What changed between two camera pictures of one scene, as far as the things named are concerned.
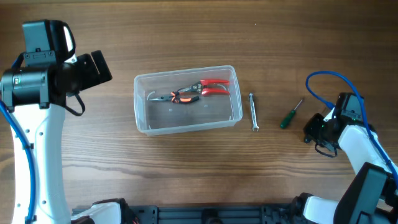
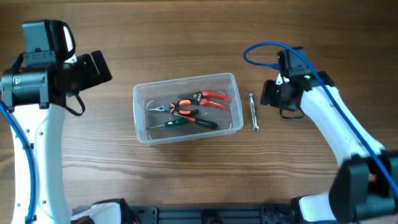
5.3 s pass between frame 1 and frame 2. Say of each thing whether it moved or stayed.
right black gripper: moved
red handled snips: moved
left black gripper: stayed
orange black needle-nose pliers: moved
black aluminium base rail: stayed
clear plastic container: moved
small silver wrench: stayed
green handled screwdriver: moved
